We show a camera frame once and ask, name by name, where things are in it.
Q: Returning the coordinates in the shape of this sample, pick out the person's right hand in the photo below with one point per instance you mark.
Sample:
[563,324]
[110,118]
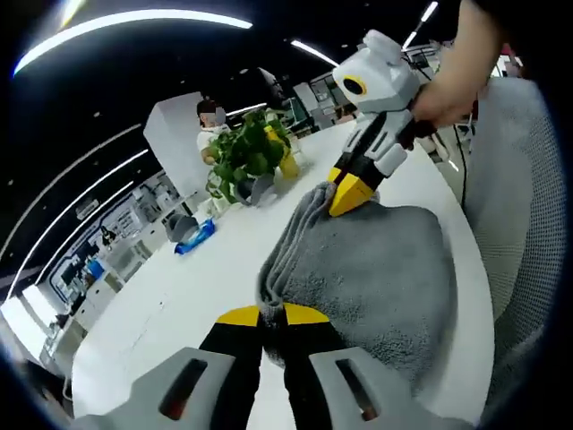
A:
[441,105]

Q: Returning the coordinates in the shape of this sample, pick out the blue container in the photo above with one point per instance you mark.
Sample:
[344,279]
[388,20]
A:
[95,268]

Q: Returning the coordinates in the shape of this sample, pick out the grey towel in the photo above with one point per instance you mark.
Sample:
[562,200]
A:
[371,277]

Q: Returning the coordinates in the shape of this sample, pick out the white cabinet row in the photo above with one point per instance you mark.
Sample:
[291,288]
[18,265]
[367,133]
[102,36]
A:
[112,286]

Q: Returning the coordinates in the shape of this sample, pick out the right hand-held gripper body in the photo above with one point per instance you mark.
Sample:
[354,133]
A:
[385,80]

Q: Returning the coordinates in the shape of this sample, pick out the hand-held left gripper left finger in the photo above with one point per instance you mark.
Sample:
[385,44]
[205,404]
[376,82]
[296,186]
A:
[224,367]

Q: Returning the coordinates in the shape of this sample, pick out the ceiling air vent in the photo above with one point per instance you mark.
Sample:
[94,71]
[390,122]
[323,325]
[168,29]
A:
[87,209]

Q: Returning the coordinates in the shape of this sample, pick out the long ceiling light strip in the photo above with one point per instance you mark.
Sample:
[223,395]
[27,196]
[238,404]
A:
[112,27]

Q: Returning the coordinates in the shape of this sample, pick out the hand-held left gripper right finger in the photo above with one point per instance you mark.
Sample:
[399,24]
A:
[313,372]

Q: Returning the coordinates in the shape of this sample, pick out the green potted plant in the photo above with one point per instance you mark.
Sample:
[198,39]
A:
[244,148]

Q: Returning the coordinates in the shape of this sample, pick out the blue wipes packet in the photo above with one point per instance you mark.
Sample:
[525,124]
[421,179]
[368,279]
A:
[197,237]

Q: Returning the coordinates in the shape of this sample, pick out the grey curved plastic object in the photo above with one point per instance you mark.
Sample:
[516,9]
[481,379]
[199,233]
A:
[179,226]
[257,190]

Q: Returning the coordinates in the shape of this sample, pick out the yellow bottle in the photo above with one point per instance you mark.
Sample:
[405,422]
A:
[286,161]

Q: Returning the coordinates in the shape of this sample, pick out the grey mesh office chair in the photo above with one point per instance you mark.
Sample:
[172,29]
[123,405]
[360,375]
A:
[515,224]

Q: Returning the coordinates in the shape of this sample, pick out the white table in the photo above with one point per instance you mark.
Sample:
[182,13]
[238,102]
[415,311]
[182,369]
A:
[201,304]

